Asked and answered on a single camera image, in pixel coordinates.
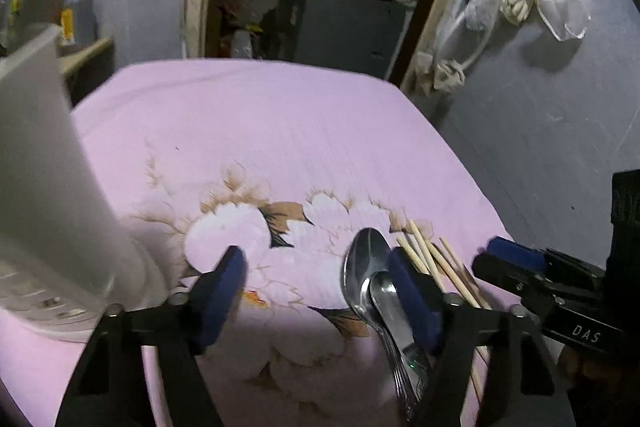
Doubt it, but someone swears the wooden shelf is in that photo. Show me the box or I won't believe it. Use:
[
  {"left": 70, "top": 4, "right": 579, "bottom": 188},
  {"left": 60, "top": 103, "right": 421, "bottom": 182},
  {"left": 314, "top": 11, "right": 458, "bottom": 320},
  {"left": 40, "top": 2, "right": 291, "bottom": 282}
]
[{"left": 57, "top": 36, "right": 116, "bottom": 78}]

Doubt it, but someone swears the white plastic utensil holder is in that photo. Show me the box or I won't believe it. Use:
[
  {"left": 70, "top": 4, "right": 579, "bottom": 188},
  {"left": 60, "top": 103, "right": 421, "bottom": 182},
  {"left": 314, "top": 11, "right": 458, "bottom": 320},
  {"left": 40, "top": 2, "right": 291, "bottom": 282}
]
[{"left": 0, "top": 26, "right": 168, "bottom": 344}]

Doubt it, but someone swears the pink floral blanket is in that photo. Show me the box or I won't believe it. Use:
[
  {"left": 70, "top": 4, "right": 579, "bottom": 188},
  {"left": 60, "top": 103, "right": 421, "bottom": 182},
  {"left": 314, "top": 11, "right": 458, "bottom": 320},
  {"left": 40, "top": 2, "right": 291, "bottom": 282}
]
[{"left": 0, "top": 59, "right": 516, "bottom": 427}]

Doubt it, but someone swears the small metal spoon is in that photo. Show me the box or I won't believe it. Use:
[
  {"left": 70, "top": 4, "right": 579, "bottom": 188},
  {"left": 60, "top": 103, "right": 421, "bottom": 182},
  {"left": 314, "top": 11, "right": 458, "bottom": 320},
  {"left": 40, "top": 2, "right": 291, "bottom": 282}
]
[{"left": 369, "top": 271, "right": 432, "bottom": 403}]

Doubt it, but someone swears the large metal spoon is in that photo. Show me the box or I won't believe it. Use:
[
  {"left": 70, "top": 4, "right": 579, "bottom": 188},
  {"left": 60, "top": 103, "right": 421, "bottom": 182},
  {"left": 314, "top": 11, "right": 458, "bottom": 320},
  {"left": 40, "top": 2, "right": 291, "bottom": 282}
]
[{"left": 343, "top": 228, "right": 401, "bottom": 343}]

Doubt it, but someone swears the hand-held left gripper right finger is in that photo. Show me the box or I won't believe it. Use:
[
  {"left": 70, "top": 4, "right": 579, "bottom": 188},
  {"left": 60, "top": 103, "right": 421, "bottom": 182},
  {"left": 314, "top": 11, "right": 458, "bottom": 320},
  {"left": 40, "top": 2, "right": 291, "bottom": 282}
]
[{"left": 387, "top": 248, "right": 576, "bottom": 427}]

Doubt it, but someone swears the wooden chopstick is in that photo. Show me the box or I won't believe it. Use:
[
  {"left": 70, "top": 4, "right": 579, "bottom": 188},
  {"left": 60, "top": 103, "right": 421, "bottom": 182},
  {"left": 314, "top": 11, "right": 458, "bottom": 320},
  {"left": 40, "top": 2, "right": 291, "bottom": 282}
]
[
  {"left": 439, "top": 237, "right": 492, "bottom": 309},
  {"left": 406, "top": 219, "right": 448, "bottom": 295},
  {"left": 426, "top": 246, "right": 490, "bottom": 404},
  {"left": 396, "top": 237, "right": 432, "bottom": 279}
]

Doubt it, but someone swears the wooden door frame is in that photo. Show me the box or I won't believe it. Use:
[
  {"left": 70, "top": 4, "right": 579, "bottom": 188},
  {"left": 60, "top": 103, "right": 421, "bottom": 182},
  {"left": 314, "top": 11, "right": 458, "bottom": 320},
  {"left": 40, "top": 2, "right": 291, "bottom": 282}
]
[{"left": 181, "top": 0, "right": 483, "bottom": 95}]

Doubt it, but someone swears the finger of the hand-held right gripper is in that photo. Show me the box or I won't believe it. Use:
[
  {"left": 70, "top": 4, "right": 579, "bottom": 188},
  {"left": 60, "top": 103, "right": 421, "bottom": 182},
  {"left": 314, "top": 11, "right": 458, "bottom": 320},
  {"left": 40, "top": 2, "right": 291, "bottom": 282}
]
[{"left": 472, "top": 237, "right": 606, "bottom": 308}]

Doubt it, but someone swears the metal fork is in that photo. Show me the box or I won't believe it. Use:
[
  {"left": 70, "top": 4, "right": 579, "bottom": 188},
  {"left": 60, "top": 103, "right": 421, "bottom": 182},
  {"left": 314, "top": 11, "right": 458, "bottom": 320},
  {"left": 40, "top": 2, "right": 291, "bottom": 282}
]
[{"left": 386, "top": 337, "right": 421, "bottom": 425}]

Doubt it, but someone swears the grey cabinet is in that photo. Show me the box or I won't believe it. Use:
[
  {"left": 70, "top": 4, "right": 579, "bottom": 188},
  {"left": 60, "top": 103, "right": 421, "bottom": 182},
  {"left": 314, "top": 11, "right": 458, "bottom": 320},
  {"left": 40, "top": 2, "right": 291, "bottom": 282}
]
[{"left": 280, "top": 0, "right": 418, "bottom": 80}]

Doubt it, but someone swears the crumpled clear plastic wrap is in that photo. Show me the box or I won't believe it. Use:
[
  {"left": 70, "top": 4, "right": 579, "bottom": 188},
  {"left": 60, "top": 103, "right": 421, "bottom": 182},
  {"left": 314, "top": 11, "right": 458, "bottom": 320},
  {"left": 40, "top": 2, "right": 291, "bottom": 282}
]
[{"left": 462, "top": 0, "right": 503, "bottom": 32}]

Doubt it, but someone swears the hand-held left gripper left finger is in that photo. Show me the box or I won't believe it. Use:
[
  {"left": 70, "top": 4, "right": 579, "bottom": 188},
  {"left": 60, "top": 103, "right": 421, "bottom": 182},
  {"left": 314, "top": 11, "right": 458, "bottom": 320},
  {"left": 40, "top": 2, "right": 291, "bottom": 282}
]
[{"left": 55, "top": 246, "right": 248, "bottom": 427}]

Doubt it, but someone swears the white hose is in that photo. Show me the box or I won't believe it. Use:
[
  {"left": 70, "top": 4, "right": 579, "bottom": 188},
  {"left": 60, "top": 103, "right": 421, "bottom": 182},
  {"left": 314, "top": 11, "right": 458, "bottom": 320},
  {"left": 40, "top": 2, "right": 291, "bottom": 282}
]
[{"left": 435, "top": 0, "right": 501, "bottom": 78}]

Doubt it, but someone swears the cream cloth rag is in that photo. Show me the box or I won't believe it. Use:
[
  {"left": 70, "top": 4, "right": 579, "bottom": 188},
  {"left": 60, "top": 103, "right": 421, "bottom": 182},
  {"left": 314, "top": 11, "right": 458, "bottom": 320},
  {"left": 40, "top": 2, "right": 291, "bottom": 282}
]
[{"left": 412, "top": 52, "right": 468, "bottom": 96}]

